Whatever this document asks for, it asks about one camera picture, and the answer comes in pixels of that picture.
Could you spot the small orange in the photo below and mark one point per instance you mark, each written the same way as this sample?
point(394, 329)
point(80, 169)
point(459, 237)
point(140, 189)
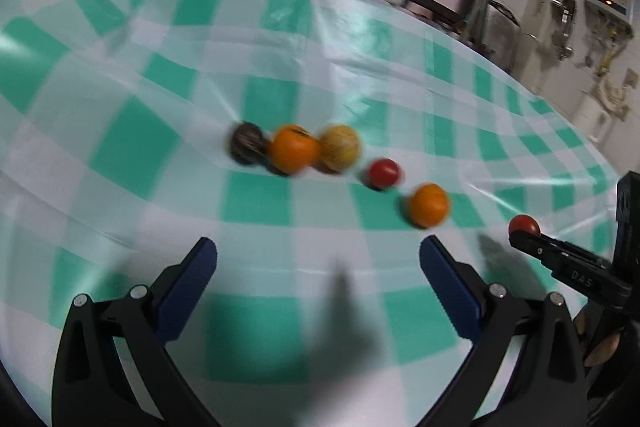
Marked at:
point(428, 205)

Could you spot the green white checked tablecloth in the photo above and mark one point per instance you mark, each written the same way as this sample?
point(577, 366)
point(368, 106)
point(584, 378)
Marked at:
point(125, 82)

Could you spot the dark brown passion fruit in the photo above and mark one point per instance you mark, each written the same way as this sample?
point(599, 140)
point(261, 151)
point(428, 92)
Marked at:
point(247, 143)

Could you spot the large orange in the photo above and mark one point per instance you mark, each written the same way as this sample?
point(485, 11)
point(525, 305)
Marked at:
point(294, 149)

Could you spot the striped pepino melon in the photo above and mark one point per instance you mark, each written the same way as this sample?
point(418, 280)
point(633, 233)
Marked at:
point(340, 147)

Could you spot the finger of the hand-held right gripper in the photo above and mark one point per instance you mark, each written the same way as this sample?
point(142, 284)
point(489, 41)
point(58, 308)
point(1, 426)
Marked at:
point(565, 264)

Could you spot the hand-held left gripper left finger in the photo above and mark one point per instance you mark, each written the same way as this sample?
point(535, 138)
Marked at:
point(187, 287)

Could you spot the person's right hand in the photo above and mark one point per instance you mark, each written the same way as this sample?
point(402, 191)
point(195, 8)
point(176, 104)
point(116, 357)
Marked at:
point(611, 346)

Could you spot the metal rack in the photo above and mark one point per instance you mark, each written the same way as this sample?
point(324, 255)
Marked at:
point(500, 34)

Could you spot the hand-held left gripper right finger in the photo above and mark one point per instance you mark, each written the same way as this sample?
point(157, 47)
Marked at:
point(450, 292)

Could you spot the white container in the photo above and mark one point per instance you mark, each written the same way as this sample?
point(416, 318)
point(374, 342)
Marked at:
point(597, 119)

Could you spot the hanging metal utensils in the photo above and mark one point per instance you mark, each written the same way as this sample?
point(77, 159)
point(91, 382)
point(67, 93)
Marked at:
point(565, 7)

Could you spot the red cherry tomato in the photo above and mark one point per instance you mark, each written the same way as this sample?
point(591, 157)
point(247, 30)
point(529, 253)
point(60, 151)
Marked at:
point(523, 224)

